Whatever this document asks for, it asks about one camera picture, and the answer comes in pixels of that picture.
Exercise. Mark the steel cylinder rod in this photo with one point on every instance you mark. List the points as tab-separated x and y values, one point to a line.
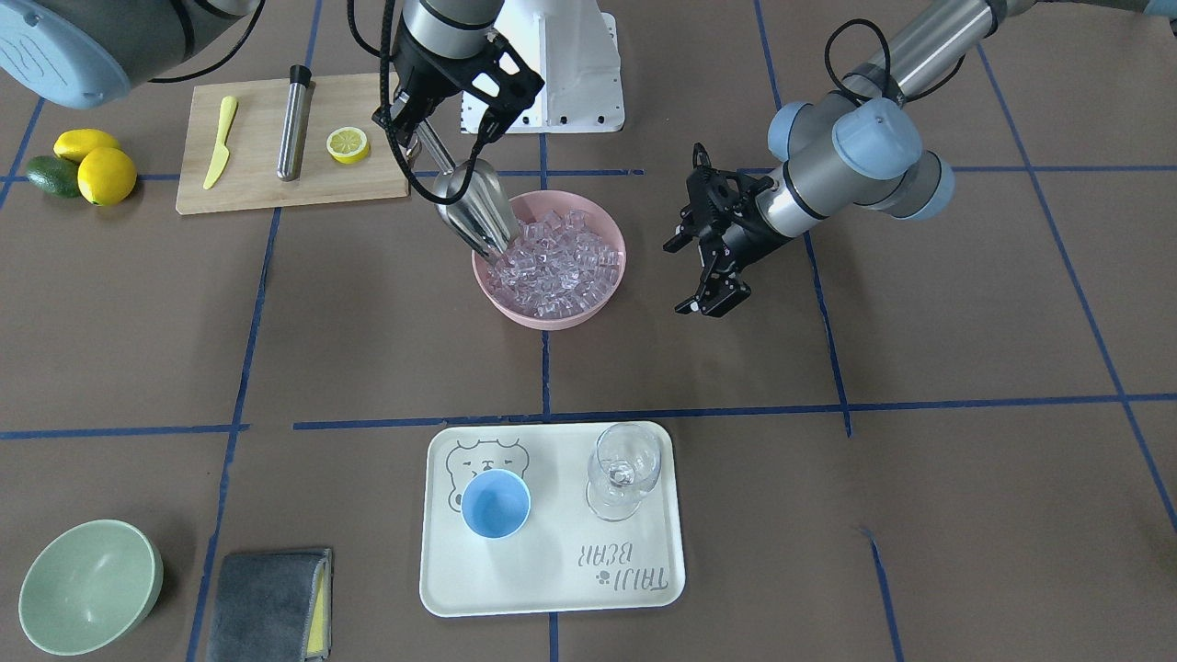
294	129

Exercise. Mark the lemon half slice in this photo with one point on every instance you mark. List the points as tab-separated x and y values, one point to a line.
348	145

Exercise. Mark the yellow plastic knife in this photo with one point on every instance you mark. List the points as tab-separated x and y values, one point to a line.
220	152

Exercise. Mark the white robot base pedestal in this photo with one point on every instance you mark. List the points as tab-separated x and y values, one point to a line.
573	46

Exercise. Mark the green bowl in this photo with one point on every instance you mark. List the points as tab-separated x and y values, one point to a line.
90	587

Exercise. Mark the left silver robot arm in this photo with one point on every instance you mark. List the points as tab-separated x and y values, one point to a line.
855	147

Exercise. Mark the yellow lemon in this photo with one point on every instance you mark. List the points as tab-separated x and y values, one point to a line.
75	145
106	176

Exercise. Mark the blue plastic cup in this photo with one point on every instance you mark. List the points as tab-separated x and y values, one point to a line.
496	504

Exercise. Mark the green lime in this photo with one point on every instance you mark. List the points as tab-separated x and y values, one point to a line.
54	175

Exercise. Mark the clear wine glass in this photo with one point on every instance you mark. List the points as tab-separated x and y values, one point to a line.
623	469

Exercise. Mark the pink bowl of ice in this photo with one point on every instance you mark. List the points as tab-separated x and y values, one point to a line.
567	262

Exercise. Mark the grey folded cloth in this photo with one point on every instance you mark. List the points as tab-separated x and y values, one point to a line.
273	606

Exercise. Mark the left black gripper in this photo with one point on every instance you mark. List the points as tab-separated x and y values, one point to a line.
749	236

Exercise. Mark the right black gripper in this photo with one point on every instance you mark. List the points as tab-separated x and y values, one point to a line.
426	80

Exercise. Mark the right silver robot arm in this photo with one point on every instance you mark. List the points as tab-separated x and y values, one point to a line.
82	54

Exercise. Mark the metal ice scoop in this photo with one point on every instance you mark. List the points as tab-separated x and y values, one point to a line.
482	216

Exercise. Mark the cream bear tray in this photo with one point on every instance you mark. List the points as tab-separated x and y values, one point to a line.
563	557

